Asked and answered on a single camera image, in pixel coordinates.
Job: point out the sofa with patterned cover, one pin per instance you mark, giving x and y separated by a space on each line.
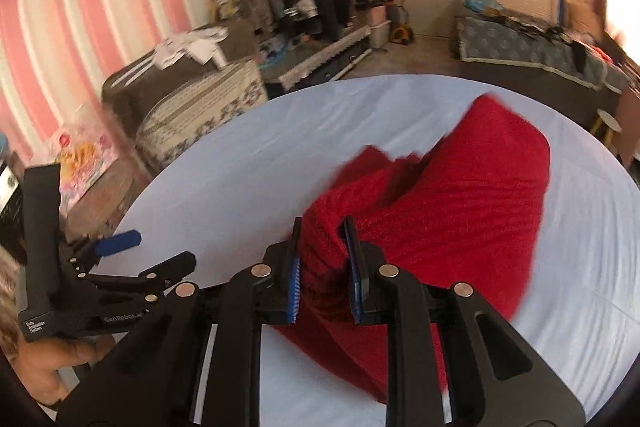
140 92

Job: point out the lace trimmed cloth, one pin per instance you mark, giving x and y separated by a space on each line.
320 59

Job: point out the white round stool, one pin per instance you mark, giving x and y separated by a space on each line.
606 119

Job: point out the colourful printed box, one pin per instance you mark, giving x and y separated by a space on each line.
87 162

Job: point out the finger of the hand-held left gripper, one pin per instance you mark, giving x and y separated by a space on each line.
165 266
117 242

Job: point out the daybed with patterned cover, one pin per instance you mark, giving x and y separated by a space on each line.
520 44

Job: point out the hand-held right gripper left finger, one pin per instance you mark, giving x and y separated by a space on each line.
295 287

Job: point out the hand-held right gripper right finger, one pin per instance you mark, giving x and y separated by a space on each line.
356 287

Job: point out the white cloth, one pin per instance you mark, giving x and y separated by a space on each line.
192 47

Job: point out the red knit sweater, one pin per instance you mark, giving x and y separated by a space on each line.
450 207

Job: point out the white storage box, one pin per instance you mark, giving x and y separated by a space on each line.
380 34

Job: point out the person's left hand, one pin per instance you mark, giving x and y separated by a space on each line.
55 369

